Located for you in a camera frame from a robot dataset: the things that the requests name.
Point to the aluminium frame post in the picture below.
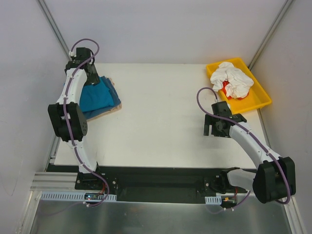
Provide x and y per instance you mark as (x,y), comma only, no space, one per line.
(271,31)
(54,27)

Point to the left aluminium frame post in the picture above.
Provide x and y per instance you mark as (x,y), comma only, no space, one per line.
(54,27)

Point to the orange garment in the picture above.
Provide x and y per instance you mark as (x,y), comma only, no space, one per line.
(235,92)

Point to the left white cable duct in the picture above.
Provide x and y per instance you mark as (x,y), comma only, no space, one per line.
(76,196)

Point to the teal t-shirt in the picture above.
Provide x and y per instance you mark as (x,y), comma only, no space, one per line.
(95,97)

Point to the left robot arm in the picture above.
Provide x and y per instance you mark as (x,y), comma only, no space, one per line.
(69,122)

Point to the white t-shirt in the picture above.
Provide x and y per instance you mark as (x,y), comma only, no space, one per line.
(227,72)

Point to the right aluminium frame post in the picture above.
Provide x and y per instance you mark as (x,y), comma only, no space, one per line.
(271,31)

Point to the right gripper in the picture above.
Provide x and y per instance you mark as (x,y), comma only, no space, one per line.
(207,125)

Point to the right white cable duct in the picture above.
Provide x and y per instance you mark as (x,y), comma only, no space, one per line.
(213,200)

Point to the white cable duct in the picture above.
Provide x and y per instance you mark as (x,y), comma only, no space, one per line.
(76,196)
(213,200)

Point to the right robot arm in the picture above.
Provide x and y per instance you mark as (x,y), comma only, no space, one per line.
(258,151)

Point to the folded dark blue t-shirt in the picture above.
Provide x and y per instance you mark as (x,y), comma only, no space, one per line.
(112,92)

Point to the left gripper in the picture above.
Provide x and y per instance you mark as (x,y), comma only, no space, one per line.
(92,74)

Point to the yellow plastic bin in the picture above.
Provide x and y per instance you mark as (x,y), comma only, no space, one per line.
(257,97)

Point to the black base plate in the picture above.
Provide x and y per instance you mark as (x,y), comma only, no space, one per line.
(160,195)

